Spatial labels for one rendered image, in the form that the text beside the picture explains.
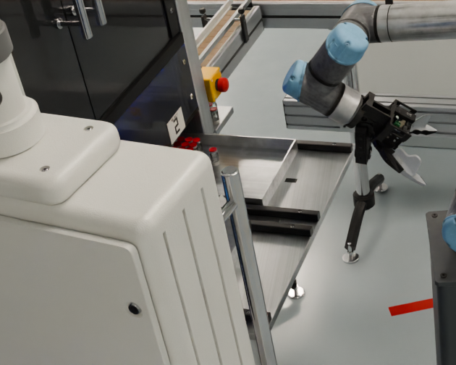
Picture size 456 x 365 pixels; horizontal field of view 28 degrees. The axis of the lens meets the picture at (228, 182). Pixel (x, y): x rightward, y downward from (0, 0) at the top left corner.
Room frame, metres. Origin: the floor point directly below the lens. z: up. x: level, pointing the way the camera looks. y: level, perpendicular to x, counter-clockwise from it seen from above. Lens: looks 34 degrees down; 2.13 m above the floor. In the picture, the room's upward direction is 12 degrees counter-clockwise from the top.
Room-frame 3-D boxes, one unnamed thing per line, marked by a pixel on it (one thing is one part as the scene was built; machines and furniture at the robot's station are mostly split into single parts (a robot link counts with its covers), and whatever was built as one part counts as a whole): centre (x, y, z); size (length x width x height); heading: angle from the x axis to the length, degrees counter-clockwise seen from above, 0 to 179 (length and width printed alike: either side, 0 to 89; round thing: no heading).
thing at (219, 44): (2.52, -0.01, 0.92); 0.69 x 0.16 x 0.16; 152
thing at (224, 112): (2.24, 0.03, 0.87); 0.14 x 0.13 x 0.02; 62
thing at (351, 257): (2.74, -0.49, 0.07); 0.50 x 0.08 x 0.14; 152
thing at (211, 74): (2.20, 0.00, 0.99); 0.08 x 0.07 x 0.07; 62
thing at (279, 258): (1.75, 0.04, 0.87); 0.70 x 0.48 x 0.02; 152
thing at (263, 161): (1.93, 0.02, 0.90); 0.34 x 0.26 x 0.04; 62
